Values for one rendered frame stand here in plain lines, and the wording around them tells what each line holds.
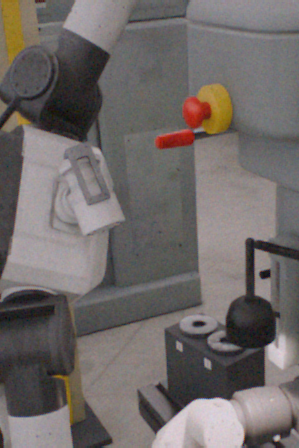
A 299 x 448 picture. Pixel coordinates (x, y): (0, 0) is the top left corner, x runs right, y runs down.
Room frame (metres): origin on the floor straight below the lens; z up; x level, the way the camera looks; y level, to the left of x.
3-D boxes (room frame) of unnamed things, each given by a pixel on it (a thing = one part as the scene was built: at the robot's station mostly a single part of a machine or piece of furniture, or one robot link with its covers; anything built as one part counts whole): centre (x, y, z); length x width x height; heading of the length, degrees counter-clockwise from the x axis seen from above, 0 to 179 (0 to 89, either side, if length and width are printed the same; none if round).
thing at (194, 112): (0.90, -0.06, 1.76); 0.04 x 0.03 x 0.04; 25
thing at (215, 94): (0.91, -0.08, 1.76); 0.06 x 0.02 x 0.06; 25
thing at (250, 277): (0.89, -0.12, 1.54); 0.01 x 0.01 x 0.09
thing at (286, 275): (0.96, -0.19, 1.45); 0.04 x 0.04 x 0.21; 25
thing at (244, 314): (0.89, -0.12, 1.46); 0.07 x 0.07 x 0.06
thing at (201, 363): (1.43, -0.11, 1.03); 0.22 x 0.12 x 0.20; 36
